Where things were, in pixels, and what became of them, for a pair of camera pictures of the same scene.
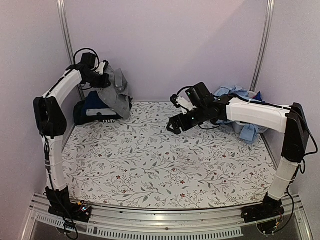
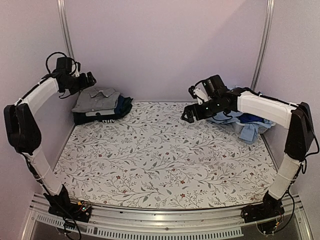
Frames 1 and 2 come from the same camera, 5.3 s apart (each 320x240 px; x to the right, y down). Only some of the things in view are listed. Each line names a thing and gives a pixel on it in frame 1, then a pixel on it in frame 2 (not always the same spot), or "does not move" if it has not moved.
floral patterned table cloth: (136, 162) does not move
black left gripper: (105, 82) → (85, 84)
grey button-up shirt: (115, 96) → (96, 102)
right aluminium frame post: (263, 45) does not move
